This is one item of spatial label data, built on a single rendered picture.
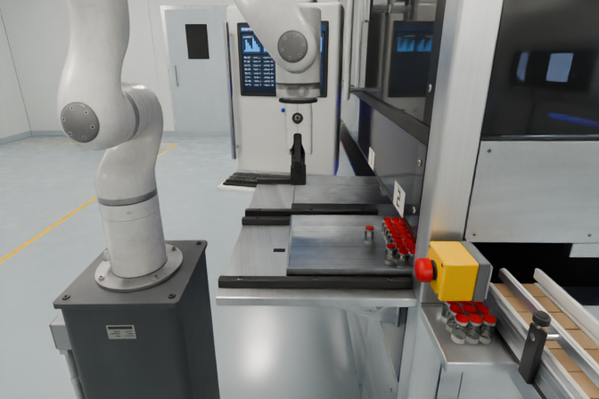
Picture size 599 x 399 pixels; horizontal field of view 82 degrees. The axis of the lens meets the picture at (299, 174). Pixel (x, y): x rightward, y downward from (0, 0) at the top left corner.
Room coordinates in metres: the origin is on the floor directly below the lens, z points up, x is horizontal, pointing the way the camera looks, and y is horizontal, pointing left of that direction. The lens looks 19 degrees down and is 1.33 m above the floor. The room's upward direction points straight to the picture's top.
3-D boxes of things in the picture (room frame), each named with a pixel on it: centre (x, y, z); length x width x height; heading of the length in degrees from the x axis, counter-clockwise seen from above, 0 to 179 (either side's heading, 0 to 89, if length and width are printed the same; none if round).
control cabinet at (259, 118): (1.65, 0.06, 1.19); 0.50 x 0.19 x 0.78; 78
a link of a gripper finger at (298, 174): (0.65, 0.00, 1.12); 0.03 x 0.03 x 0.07; 89
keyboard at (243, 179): (1.43, 0.13, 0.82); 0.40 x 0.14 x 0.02; 78
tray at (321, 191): (1.08, -0.15, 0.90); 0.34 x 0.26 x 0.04; 89
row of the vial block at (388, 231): (0.74, -0.23, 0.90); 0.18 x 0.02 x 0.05; 179
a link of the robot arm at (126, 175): (0.73, 0.38, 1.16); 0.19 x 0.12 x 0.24; 176
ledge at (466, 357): (0.47, -0.30, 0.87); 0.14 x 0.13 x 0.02; 89
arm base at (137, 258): (0.70, 0.38, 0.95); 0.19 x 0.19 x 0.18
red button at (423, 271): (0.49, -0.21, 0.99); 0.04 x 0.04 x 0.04; 89
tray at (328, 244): (0.74, -0.14, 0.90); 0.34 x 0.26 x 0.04; 89
